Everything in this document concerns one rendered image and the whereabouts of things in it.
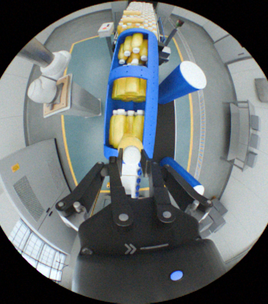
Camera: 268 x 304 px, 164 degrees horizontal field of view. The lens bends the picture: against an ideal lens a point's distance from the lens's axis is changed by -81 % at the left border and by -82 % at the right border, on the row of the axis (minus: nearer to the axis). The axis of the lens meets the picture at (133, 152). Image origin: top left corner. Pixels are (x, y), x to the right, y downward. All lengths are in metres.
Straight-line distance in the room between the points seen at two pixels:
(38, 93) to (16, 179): 1.14
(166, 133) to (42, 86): 1.64
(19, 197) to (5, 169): 0.39
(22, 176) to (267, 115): 4.88
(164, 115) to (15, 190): 2.41
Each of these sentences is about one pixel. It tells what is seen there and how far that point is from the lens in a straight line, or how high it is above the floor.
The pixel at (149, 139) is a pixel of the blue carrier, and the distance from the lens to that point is 0.46.
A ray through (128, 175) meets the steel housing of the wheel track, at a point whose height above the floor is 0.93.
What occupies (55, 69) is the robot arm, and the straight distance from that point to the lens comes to 0.72.
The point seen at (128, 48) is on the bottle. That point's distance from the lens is 0.72.
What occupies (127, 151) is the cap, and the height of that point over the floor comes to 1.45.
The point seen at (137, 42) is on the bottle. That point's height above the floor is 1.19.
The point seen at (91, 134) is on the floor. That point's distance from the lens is 1.77.
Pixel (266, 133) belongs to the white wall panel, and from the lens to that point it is 3.35.
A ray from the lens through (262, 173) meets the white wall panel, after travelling 3.47.
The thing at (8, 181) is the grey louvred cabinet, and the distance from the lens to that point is 1.51.
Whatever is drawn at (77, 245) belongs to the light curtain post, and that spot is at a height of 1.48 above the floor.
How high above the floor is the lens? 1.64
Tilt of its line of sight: 73 degrees down
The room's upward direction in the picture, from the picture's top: 167 degrees clockwise
